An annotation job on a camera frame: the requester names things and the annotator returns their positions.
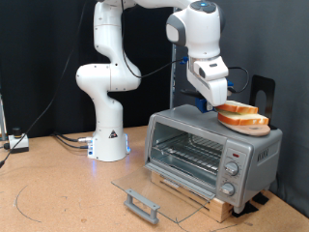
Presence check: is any emergency stop button box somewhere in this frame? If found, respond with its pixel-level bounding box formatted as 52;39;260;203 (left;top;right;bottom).
8;127;30;155

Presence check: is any black foam pad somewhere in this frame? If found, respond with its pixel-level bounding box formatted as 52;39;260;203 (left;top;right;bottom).
231;202;260;218
252;191;269;206

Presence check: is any silver oven knob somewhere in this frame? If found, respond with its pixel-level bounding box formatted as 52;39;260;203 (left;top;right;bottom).
219;182;236;197
224;161;240;177

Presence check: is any small round wooden board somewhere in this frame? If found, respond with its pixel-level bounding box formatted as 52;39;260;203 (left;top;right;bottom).
221;121;271;137

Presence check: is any black base cable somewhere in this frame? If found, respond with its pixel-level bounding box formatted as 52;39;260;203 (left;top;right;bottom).
56;136;91;150

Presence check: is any wooden slatted block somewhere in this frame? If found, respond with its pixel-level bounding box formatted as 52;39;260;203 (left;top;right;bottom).
151;170;235;224

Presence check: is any cable with silver connector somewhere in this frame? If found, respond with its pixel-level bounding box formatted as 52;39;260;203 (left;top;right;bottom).
52;131;94;143

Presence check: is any metal post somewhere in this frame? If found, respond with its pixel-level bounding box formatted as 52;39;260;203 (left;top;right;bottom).
0;93;8;142

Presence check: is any silver toaster oven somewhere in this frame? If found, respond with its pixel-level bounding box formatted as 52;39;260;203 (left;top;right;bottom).
143;104;284;215

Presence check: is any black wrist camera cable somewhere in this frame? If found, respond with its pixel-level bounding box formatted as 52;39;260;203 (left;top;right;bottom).
120;0;250;95

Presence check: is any long black hanging cable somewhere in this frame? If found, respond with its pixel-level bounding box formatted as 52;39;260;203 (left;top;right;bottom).
0;0;86;168

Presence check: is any black metal bookend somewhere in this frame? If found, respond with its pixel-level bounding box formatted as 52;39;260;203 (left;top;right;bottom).
249;74;278;131

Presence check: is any white bread slice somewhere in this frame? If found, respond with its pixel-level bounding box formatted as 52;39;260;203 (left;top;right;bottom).
214;100;260;115
216;110;269;127

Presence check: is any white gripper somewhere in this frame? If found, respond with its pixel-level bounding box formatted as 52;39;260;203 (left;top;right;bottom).
185;56;230;112

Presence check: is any wire oven rack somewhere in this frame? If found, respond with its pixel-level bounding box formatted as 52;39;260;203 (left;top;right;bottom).
151;133;224;177

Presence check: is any vertical metal pole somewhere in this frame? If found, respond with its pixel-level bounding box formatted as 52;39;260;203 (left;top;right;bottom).
169;43;179;109

